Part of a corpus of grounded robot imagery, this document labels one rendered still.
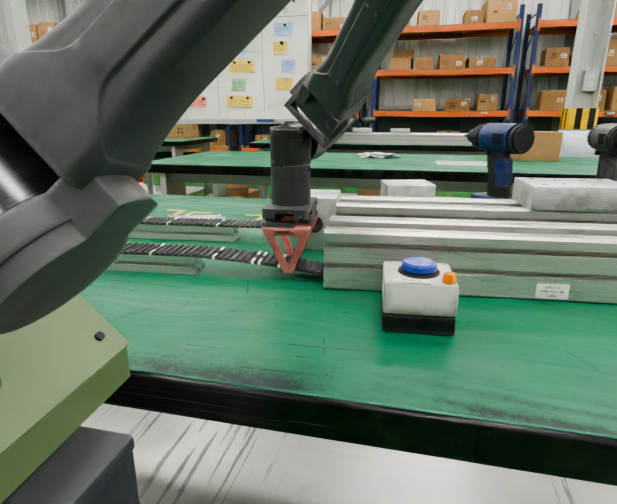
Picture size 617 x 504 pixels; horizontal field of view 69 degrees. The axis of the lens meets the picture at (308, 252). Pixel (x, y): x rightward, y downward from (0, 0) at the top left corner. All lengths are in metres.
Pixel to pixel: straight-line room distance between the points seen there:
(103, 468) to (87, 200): 0.21
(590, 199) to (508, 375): 0.44
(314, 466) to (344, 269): 0.66
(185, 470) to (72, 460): 0.82
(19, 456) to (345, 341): 0.30
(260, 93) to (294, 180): 3.06
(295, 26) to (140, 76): 3.43
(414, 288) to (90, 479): 0.34
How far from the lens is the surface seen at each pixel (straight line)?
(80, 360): 0.41
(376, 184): 2.20
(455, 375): 0.46
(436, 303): 0.51
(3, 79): 0.24
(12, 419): 0.37
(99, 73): 0.22
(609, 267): 0.68
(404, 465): 1.20
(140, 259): 0.74
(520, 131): 0.99
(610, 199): 0.87
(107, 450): 0.39
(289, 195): 0.63
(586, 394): 0.48
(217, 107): 3.80
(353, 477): 1.16
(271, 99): 3.64
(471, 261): 0.63
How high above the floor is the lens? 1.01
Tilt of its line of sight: 17 degrees down
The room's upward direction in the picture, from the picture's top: straight up
